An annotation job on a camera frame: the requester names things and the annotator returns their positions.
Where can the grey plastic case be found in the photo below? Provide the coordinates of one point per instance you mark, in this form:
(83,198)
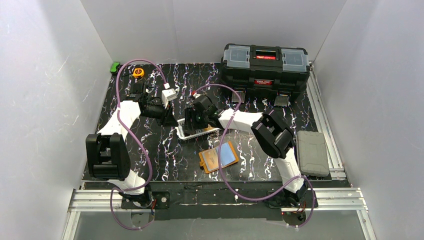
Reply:
(312,154)

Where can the aluminium right rail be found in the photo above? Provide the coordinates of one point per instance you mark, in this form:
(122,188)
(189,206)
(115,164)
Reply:
(322,122)

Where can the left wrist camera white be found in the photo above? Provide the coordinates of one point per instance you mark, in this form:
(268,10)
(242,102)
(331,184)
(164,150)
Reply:
(168,94)

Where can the orange credit card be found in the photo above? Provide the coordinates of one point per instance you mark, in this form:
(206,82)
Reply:
(210,158)

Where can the black red toolbox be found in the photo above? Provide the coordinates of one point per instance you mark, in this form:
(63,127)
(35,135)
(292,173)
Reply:
(278,74)

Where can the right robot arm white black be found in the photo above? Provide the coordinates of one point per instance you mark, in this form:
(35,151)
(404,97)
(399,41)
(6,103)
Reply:
(275,137)

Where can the aluminium front rail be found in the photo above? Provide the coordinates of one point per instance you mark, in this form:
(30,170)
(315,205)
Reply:
(328,199)

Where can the green small object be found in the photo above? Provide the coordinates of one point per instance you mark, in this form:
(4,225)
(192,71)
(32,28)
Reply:
(115,67)

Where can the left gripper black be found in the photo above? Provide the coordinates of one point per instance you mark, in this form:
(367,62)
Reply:
(167,116)

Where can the white plastic basket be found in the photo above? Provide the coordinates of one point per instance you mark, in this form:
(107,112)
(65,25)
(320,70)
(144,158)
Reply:
(183,133)

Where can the aluminium rail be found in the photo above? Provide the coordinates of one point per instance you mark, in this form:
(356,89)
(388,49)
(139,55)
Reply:
(328,199)
(322,122)

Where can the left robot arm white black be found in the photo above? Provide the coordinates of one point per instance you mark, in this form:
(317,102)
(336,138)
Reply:
(106,151)

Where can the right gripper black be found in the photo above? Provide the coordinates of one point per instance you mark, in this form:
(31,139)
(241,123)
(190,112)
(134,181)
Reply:
(191,124)

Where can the yellow tape measure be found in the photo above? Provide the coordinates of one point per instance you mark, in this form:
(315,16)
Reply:
(138,72)

